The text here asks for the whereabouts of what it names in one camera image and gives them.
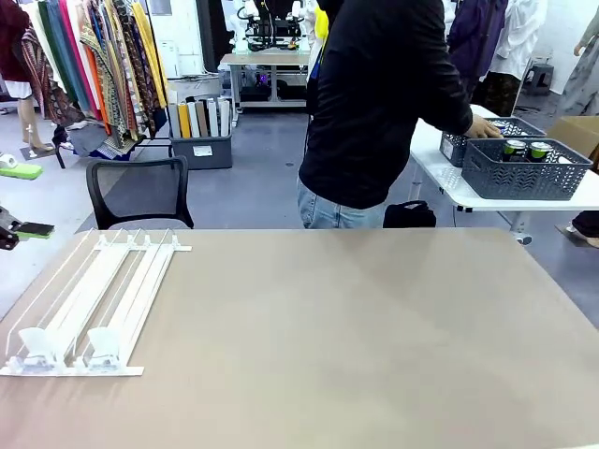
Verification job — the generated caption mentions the white dispenser pusher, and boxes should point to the white dispenser pusher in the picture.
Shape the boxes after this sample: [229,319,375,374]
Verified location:
[86,326,127,362]
[17,326,61,365]

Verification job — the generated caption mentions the yellow hanging garment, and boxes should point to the yellow hanging garment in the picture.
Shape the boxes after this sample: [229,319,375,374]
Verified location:
[130,2,168,109]

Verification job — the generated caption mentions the green hanging garment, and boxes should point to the green hanging garment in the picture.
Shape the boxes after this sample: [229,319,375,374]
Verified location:
[37,0,80,104]

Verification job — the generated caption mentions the person's right forearm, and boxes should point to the person's right forearm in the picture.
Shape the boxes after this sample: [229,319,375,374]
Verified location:
[434,69,475,137]

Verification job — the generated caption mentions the white side table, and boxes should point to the white side table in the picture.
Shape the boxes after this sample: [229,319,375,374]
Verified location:
[409,103,599,247]

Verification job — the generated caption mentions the brown patterned shawl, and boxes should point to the brown patterned shawl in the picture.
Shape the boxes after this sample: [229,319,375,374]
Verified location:
[21,27,88,127]

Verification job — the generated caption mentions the maroon hanging garment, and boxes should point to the maroon hanging garment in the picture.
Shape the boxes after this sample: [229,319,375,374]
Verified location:
[0,0,32,83]

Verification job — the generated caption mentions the white can dispenser rack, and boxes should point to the white can dispenser rack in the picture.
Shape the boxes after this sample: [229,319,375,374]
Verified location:
[0,227,194,378]

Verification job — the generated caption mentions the multicolour patterned garment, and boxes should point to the multicolour patterned garment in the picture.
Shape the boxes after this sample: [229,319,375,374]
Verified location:
[79,0,144,141]

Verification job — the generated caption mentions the black bag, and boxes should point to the black bag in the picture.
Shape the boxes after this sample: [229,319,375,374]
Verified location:
[382,199,438,229]

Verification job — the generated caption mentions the green black drink can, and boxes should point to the green black drink can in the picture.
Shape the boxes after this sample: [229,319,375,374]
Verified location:
[527,139,553,164]
[502,138,529,164]

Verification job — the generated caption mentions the mannequin legs with stand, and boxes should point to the mannequin legs with stand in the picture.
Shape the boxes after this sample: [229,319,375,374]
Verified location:
[18,95,60,160]

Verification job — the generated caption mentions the person's blue jeans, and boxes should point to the person's blue jeans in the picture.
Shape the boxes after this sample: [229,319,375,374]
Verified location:
[296,177,387,230]

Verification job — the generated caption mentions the brown patterned skirt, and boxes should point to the brown patterned skirt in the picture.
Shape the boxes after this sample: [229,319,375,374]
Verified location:
[472,69,523,118]

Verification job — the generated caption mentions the large grey woven basket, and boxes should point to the large grey woven basket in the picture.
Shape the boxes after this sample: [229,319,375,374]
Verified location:
[460,138,594,201]

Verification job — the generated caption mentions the black mesh office chair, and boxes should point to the black mesh office chair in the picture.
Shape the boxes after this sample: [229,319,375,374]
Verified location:
[85,155,196,231]

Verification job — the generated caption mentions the cardboard box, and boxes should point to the cardboard box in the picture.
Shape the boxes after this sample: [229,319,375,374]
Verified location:
[545,114,599,174]

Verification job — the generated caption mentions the person's black jacket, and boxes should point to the person's black jacket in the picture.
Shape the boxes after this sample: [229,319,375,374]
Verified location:
[298,0,475,210]

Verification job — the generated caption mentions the grey plastic stool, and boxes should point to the grey plastic stool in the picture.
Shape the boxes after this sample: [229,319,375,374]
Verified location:
[521,61,556,97]

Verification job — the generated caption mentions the grey marbled dress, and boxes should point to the grey marbled dress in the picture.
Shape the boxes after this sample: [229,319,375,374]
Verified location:
[556,8,599,118]

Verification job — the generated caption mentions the person's right hand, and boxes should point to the person's right hand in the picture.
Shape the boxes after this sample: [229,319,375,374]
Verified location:
[465,114,504,140]

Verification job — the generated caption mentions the yellow blue garment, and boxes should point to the yellow blue garment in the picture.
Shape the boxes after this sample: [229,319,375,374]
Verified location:
[306,4,329,118]

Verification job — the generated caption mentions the white cabinet appliance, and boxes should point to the white cabinet appliance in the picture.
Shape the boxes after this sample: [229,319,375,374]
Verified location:
[155,39,182,80]

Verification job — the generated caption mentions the purple hanging garment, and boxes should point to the purple hanging garment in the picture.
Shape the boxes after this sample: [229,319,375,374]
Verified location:
[446,0,509,80]

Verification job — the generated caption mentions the pink hanging garment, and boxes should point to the pink hanging garment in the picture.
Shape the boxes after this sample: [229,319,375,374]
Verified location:
[60,0,102,121]

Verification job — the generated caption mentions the green flat mop head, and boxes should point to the green flat mop head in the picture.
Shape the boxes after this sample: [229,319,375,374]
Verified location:
[0,166,44,181]

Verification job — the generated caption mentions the white black background robot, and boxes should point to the white black background robot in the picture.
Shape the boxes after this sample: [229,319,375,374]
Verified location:
[228,0,310,52]

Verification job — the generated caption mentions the grey metal workbench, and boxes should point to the grey metal workbench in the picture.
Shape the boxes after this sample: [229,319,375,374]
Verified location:
[218,51,311,116]

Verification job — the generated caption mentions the orange hanging garment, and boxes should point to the orange hanging garment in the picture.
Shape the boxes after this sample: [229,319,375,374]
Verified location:
[81,46,113,137]

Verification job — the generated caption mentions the small grey woven basket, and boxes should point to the small grey woven basket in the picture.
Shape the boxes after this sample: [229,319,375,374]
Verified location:
[438,116,548,168]

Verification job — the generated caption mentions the grey cloth heap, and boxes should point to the grey cloth heap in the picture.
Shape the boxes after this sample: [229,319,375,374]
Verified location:
[67,123,113,158]

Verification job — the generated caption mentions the white hanging shirt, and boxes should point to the white hanging shirt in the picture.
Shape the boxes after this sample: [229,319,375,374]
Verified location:
[489,0,548,80]

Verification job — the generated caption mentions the grey storage bin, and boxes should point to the grey storage bin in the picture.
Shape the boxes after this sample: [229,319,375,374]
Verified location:
[168,133,234,170]

